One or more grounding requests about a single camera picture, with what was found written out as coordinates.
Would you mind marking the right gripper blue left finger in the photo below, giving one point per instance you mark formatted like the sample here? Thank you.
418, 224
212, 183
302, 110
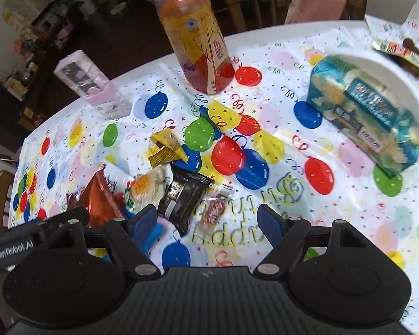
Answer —
140, 225

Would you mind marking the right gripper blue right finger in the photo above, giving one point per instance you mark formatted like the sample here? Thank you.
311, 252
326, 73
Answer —
272, 225

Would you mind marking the copper foil snack bag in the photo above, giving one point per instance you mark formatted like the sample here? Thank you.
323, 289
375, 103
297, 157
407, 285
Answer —
98, 200

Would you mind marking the black snack packet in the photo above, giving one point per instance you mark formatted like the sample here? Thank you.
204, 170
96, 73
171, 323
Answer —
182, 197

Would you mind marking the small red candy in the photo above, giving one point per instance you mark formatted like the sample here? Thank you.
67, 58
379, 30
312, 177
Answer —
216, 204

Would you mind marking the yellow triangular snack packet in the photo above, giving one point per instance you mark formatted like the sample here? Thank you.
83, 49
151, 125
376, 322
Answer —
165, 148

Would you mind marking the blue cookie packet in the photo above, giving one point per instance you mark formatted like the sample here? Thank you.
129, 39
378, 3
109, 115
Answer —
154, 235

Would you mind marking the balloon birthday tablecloth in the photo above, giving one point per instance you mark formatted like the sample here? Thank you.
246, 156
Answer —
259, 136

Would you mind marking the teal tissue pack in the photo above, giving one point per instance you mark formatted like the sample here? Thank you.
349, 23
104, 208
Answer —
367, 111

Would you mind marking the clear pink square bottle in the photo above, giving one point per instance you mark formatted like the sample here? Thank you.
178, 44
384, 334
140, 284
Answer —
84, 77

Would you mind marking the orange juice bottle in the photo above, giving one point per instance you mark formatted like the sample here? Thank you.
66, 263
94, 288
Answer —
198, 43

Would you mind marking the dark wooden sideboard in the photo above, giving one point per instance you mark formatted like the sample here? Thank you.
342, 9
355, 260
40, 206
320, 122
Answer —
18, 98

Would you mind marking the snack wrapper at table edge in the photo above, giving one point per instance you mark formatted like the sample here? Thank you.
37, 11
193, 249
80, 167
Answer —
399, 41

